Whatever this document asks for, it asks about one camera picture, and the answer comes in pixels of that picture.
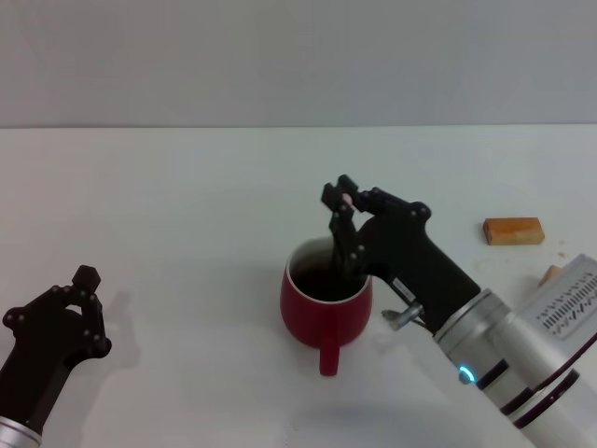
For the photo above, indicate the red ceramic cup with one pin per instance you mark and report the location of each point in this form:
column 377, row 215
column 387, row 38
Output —
column 322, row 326

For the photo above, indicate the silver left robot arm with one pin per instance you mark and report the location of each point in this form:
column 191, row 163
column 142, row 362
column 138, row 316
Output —
column 18, row 434

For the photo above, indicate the silver connector on right gripper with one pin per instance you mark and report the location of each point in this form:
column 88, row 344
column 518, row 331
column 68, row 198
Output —
column 403, row 316

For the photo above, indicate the light tan wooden block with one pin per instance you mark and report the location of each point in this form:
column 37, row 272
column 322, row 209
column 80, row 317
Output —
column 550, row 275

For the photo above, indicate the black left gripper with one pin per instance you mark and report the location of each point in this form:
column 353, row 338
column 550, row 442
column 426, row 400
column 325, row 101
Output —
column 42, row 354

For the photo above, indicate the orange-brown wooden block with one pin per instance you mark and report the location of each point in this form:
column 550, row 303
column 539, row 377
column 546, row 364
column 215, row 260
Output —
column 513, row 232

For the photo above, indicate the silver vented wrist camera box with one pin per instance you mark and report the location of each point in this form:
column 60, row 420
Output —
column 564, row 303

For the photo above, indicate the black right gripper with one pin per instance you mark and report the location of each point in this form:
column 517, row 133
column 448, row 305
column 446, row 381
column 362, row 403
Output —
column 410, row 261

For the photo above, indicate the dark coffee liquid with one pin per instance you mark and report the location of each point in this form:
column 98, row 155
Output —
column 317, row 284

